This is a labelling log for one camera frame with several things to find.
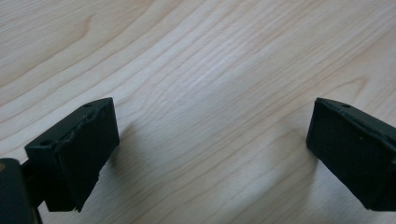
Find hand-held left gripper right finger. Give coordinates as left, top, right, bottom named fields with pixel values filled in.
left=305, top=97, right=396, bottom=213

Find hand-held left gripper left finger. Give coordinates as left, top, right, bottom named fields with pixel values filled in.
left=24, top=96, right=120, bottom=213

